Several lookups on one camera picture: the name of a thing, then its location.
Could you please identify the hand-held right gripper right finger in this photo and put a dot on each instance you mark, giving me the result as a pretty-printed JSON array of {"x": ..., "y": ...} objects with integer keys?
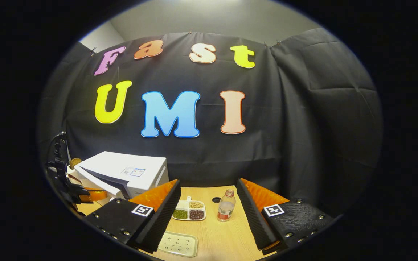
[{"x": 254, "y": 217}]

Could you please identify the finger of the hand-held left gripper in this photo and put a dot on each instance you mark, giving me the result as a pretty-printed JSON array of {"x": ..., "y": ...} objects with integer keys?
[{"x": 94, "y": 195}]

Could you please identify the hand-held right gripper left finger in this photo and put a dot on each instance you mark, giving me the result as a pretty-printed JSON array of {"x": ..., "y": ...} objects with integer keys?
[{"x": 162, "y": 217}]

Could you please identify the white microwave oven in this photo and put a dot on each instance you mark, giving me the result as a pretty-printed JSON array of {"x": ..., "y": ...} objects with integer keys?
[{"x": 125, "y": 172}]

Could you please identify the brown bread slice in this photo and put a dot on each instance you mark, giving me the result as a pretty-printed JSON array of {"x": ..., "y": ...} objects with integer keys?
[{"x": 74, "y": 162}]

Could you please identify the divided dish of beans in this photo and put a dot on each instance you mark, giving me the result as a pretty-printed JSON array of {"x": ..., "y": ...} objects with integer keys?
[{"x": 189, "y": 210}]

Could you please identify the clear plastic water bottle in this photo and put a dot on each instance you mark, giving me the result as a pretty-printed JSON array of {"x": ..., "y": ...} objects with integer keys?
[{"x": 226, "y": 208}]

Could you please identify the pale green rectangular tray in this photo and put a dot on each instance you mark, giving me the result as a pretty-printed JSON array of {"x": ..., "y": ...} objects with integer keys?
[{"x": 178, "y": 243}]

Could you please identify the black backdrop cloth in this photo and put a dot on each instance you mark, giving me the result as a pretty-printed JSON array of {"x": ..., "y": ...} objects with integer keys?
[{"x": 303, "y": 127}]

